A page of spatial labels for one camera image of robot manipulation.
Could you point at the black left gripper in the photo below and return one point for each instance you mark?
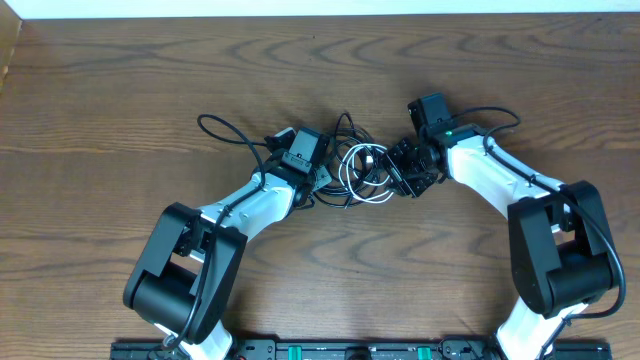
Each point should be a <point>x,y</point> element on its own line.
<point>327,178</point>

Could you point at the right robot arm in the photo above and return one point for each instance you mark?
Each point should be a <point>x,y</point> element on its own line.
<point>564,263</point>

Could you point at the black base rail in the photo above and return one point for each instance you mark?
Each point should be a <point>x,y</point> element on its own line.
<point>454,347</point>

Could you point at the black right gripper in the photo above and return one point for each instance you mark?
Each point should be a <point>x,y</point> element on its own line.
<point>390,164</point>

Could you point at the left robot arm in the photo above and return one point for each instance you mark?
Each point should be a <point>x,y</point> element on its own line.
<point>182,281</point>

